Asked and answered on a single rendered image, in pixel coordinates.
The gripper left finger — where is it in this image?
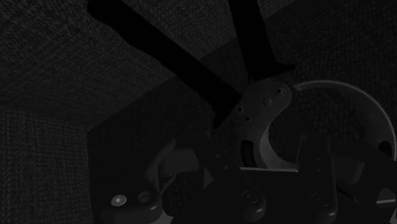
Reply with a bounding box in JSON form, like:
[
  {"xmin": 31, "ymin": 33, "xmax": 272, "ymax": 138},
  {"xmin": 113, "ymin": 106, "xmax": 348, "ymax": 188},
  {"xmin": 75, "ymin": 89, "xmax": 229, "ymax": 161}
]
[{"xmin": 98, "ymin": 134, "xmax": 268, "ymax": 224}]

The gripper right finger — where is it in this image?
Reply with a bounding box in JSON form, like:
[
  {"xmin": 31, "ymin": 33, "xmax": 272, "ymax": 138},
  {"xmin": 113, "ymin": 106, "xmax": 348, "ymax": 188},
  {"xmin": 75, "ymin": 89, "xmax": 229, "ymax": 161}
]
[{"xmin": 296, "ymin": 136, "xmax": 397, "ymax": 224}]

